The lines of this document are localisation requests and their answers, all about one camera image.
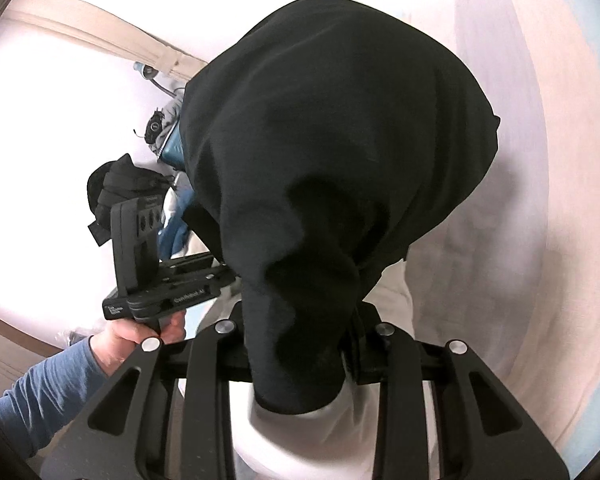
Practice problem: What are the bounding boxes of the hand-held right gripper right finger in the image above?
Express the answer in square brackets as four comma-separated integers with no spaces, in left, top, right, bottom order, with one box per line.
[347,305,568,480]

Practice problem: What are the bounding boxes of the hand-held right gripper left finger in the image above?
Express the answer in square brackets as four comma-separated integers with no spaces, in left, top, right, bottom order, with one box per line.
[40,305,253,480]

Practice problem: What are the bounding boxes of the white and black hooded jacket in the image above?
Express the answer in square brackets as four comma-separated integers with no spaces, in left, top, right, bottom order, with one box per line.
[177,0,501,480]

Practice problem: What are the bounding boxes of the person's left forearm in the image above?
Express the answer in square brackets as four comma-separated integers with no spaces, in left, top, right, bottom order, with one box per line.
[0,337,114,459]

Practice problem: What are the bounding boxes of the blue clothes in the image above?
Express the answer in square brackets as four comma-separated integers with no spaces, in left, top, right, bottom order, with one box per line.
[157,172,197,259]

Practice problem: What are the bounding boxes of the grey and black clothes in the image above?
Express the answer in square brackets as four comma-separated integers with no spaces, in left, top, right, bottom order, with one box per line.
[135,95,186,159]

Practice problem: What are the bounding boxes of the person's left hand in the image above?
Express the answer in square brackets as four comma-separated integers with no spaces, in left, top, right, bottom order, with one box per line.
[90,310,187,376]

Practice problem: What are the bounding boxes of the black bag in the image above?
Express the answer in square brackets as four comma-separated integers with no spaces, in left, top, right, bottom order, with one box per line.
[86,154,174,247]

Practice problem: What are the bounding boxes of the teal suitcase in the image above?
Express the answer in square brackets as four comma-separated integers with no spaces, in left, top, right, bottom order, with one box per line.
[160,120,187,169]

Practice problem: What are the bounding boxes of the striped bed quilt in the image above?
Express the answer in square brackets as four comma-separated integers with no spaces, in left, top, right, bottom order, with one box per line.
[370,0,600,480]

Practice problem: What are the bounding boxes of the blue desk lamp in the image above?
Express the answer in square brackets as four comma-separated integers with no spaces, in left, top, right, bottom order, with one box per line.
[132,60,186,99]

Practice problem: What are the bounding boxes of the narrow beige curtain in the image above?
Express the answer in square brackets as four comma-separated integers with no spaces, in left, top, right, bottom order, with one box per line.
[17,0,209,82]

